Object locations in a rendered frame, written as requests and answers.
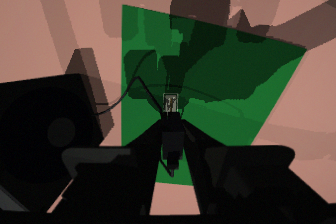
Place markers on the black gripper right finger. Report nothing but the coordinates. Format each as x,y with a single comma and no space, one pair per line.
209,162

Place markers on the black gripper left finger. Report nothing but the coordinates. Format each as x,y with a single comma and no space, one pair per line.
138,160

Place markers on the green circuit board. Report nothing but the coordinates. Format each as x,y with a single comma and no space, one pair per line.
223,81

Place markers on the black cable with plug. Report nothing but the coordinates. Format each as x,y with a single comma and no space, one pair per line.
172,133

